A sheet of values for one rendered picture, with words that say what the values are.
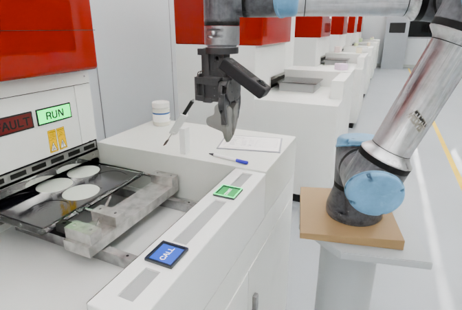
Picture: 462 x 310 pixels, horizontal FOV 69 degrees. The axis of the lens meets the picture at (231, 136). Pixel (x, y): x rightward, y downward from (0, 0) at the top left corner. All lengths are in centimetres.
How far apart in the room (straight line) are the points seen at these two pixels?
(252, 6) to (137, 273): 53
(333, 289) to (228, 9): 82
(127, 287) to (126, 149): 66
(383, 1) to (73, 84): 90
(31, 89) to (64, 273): 51
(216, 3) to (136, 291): 54
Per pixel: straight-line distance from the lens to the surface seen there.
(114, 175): 114
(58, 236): 98
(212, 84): 73
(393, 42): 1297
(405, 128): 77
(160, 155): 110
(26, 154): 111
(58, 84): 115
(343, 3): 84
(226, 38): 71
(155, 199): 100
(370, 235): 96
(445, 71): 76
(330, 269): 107
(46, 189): 112
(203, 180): 104
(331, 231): 95
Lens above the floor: 135
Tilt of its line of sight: 18 degrees down
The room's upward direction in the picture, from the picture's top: straight up
